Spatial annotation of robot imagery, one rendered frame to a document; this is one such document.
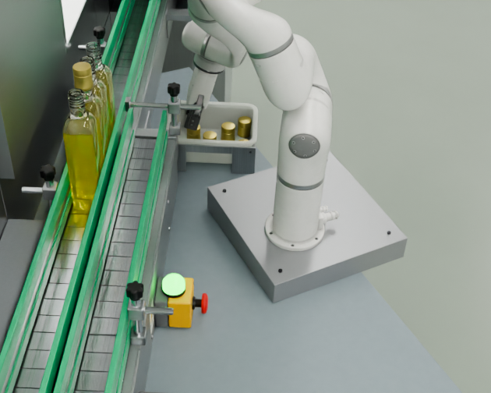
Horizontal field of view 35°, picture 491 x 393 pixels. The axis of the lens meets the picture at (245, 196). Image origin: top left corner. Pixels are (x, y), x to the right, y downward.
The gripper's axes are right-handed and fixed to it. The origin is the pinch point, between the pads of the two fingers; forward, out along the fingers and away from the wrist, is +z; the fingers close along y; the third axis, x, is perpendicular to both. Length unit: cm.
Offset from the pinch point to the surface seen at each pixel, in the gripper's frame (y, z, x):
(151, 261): 54, -2, -5
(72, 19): -13.7, -9.2, -33.6
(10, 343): 81, -6, -25
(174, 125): 13.4, -5.2, -4.7
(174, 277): 55, -1, 0
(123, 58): -20.0, 1.7, -19.7
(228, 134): 0.7, 2.2, 9.7
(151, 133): 13.5, -1.7, -9.1
